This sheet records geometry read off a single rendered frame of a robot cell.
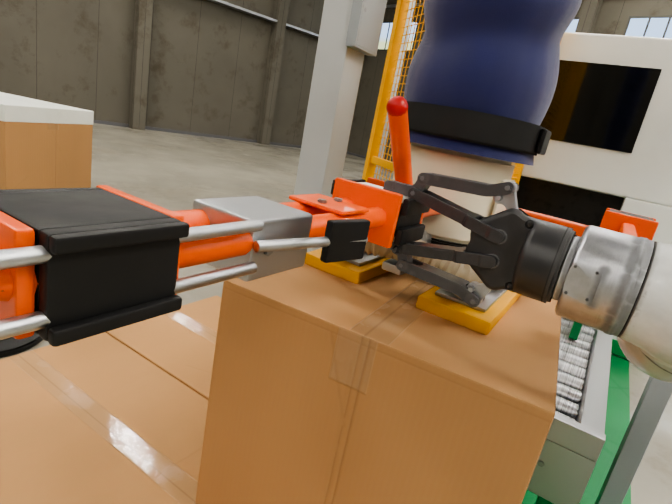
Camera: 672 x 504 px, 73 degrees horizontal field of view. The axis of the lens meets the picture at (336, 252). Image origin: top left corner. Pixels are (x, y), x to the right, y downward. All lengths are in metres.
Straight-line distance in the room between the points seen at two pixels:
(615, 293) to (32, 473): 0.87
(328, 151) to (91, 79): 10.84
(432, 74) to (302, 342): 0.40
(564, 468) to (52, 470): 1.05
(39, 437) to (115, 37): 12.12
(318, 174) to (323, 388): 1.67
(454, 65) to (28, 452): 0.91
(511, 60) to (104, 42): 12.30
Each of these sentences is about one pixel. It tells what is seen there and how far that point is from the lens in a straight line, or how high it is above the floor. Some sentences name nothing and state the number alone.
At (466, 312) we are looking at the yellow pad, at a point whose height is 0.97.
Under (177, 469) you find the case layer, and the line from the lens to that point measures 0.92.
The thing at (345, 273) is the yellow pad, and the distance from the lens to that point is 0.66.
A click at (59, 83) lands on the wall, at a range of 12.53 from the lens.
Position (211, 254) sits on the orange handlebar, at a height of 1.08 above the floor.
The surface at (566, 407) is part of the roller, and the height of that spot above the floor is 0.54.
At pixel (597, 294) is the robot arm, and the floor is 1.07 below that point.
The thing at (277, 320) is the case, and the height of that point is 0.93.
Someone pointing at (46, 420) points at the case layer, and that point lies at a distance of 1.05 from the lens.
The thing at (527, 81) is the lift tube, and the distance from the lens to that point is 0.68.
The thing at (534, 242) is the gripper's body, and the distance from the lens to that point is 0.45.
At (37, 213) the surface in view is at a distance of 0.25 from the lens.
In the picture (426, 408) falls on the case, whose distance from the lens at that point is 0.52.
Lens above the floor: 1.17
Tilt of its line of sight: 16 degrees down
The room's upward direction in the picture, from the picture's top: 11 degrees clockwise
